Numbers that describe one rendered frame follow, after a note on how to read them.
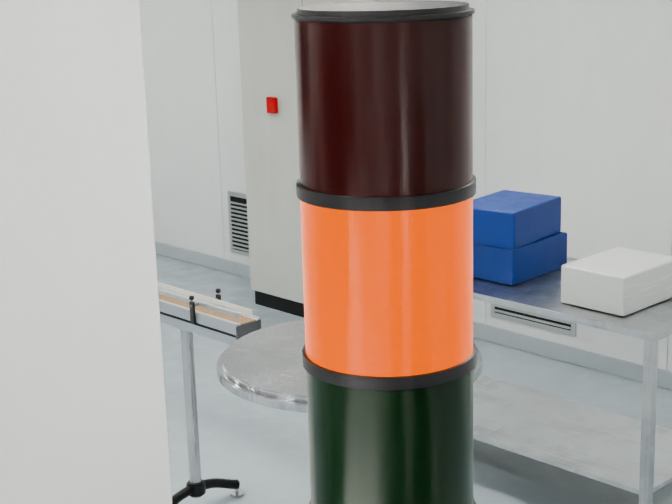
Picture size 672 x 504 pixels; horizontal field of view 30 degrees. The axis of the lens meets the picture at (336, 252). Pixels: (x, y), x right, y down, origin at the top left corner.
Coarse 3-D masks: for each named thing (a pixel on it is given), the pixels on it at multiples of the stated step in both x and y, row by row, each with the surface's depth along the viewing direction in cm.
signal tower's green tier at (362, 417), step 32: (320, 384) 35; (448, 384) 35; (320, 416) 36; (352, 416) 35; (384, 416) 34; (416, 416) 35; (448, 416) 35; (320, 448) 36; (352, 448) 35; (384, 448) 35; (416, 448) 35; (448, 448) 35; (320, 480) 36; (352, 480) 35; (384, 480) 35; (416, 480) 35; (448, 480) 36
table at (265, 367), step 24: (264, 336) 465; (288, 336) 464; (240, 360) 439; (264, 360) 439; (288, 360) 438; (480, 360) 438; (240, 384) 420; (264, 384) 415; (288, 384) 415; (288, 408) 405
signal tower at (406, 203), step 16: (416, 0) 36; (304, 16) 33; (320, 16) 33; (336, 16) 32; (352, 16) 32; (368, 16) 32; (384, 16) 32; (400, 16) 32; (416, 16) 32; (432, 16) 32; (448, 16) 32; (464, 16) 33; (304, 192) 34; (448, 192) 33; (464, 192) 34; (336, 208) 33; (352, 208) 33; (368, 208) 33; (384, 208) 33; (400, 208) 33; (416, 208) 33; (304, 352) 36; (304, 368) 36; (320, 368) 35; (448, 368) 35; (464, 368) 35; (336, 384) 35; (352, 384) 34; (368, 384) 34; (384, 384) 34; (400, 384) 34; (416, 384) 34; (432, 384) 34
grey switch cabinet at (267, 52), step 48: (240, 0) 783; (288, 0) 752; (336, 0) 723; (384, 0) 706; (240, 48) 792; (288, 48) 760; (288, 96) 768; (288, 144) 777; (288, 192) 785; (288, 240) 794; (288, 288) 803
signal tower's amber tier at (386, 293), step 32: (320, 224) 34; (352, 224) 33; (384, 224) 33; (416, 224) 33; (448, 224) 34; (320, 256) 34; (352, 256) 34; (384, 256) 33; (416, 256) 33; (448, 256) 34; (320, 288) 35; (352, 288) 34; (384, 288) 34; (416, 288) 34; (448, 288) 34; (320, 320) 35; (352, 320) 34; (384, 320) 34; (416, 320) 34; (448, 320) 34; (320, 352) 35; (352, 352) 34; (384, 352) 34; (416, 352) 34; (448, 352) 35
